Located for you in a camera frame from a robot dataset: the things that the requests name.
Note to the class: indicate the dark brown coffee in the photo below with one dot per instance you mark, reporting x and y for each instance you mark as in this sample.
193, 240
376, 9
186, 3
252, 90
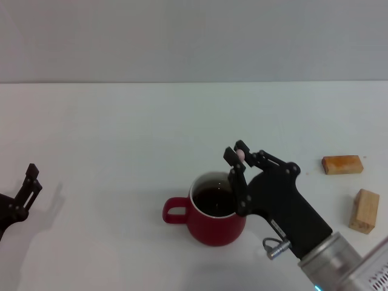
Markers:
212, 201

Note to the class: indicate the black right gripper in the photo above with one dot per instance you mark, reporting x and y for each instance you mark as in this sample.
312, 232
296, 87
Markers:
285, 209

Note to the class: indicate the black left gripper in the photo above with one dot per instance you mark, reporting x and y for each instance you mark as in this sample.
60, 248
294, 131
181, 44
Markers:
5, 212

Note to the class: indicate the orange stained wooden block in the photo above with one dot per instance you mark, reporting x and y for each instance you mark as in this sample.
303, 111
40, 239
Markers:
339, 165

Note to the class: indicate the pale wooden block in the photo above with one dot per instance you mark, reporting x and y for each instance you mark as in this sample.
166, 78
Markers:
363, 212

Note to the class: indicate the red ceramic cup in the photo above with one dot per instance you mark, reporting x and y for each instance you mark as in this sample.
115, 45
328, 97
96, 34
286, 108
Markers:
212, 232

